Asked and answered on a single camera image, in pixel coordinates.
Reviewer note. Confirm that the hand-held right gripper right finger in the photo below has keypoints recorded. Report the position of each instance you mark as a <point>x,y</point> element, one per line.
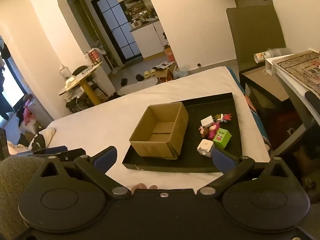
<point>223,159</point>

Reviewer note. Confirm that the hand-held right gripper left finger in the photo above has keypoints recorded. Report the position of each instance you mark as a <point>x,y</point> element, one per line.
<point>108,156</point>

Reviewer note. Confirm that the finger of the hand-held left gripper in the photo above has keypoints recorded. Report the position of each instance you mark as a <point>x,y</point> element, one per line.
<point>75,153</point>
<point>53,149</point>

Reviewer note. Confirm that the green hexagonal box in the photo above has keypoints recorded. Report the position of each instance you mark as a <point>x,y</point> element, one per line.
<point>222,137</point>

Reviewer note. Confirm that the grey white cube toy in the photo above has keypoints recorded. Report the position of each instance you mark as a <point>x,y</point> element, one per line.
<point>205,147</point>

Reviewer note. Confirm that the pink bear figurine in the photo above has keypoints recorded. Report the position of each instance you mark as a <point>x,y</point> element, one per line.
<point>215,127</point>

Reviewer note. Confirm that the black tray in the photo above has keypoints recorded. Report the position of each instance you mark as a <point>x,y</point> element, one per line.
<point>190,160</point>

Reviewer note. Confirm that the brown monkey figurine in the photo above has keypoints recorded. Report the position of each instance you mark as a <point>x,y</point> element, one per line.
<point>203,130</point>

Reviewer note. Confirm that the white charger plug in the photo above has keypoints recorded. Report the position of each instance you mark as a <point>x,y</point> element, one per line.
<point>207,121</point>

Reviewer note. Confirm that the red figurine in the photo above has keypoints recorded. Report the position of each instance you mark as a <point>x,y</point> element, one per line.
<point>226,117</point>

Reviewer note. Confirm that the brown cardboard box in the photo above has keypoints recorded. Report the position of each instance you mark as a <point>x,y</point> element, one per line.
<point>160,146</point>

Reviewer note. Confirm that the person's right hand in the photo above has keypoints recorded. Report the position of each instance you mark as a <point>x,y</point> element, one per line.
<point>143,187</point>

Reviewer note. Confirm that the black white clothing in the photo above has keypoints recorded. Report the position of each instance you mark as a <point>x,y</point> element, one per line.
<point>40,138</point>

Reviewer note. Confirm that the pink plush toy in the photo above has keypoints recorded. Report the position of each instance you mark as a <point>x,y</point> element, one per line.
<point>28,111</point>

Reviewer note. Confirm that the person's olive trouser leg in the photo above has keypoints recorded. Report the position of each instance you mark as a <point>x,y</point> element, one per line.
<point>15,192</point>

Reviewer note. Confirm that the black slipper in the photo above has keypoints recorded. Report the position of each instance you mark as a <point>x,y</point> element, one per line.
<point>124,82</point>
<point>140,77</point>

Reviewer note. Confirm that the white small cabinet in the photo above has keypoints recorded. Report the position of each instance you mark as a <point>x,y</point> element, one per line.
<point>105,80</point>

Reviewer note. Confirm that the glass jar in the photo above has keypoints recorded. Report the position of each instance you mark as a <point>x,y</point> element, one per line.
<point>65,73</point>

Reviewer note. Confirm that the round yellow side table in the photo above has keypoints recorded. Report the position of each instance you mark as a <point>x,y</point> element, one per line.
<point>82,76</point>

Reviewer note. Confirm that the black side table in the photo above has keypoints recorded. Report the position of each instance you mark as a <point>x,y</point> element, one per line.
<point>265,85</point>

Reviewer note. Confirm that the beige slipper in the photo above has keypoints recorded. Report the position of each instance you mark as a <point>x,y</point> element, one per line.
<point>152,72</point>
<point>147,75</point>

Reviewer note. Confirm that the clear plastic bag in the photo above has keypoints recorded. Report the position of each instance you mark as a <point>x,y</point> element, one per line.
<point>180,73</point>

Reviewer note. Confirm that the open cardboard floor box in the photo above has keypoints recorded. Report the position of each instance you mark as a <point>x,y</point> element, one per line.
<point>162,73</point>

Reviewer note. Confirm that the red patterned box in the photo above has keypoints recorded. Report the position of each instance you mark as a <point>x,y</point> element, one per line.
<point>93,56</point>

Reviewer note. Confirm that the white desk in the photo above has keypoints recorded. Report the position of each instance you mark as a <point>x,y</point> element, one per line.
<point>287,80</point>

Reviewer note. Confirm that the stack of paper cups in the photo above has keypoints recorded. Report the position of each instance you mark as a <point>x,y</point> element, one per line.
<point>267,55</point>

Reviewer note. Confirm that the orange box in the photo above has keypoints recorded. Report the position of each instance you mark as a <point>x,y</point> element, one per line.
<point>170,53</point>

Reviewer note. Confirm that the patterned desk mat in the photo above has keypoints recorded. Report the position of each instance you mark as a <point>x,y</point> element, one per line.
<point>302,67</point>

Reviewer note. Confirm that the white kitchen counter cabinet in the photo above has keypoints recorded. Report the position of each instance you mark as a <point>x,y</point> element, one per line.
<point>147,40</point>

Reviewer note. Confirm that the olive board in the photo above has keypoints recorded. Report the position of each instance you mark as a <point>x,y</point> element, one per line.
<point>255,35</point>

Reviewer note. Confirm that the dark framed glass door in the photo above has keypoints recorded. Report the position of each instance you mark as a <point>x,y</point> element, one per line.
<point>117,25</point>

